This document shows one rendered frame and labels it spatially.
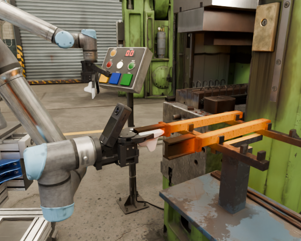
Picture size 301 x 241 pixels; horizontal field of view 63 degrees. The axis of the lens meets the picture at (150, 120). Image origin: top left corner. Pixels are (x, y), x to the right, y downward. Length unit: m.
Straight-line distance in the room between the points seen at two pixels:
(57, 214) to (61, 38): 0.81
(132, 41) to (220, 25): 4.84
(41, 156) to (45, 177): 0.05
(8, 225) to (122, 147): 1.22
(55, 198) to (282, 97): 0.86
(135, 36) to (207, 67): 4.56
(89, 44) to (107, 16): 7.73
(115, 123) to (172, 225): 1.11
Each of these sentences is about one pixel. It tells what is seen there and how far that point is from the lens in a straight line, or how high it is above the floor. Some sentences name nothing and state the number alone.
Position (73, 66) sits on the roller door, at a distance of 8.98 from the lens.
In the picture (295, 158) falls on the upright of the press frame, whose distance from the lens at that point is 1.10.
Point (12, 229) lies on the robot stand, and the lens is 1.71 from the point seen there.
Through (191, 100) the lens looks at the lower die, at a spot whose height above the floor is 0.95.
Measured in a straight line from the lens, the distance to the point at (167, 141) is 0.57.
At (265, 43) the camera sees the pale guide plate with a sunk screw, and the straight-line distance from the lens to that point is 1.08.
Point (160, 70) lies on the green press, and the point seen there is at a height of 0.68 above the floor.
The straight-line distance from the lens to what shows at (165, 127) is 0.71.
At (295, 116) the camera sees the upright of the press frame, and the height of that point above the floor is 0.96.
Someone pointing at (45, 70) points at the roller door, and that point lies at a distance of 9.05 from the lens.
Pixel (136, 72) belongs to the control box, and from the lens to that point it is 1.52.
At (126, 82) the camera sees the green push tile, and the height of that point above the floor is 0.99.
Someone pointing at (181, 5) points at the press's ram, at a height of 1.39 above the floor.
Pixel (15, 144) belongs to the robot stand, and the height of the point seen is 0.76.
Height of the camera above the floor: 1.20
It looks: 17 degrees down
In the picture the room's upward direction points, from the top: straight up
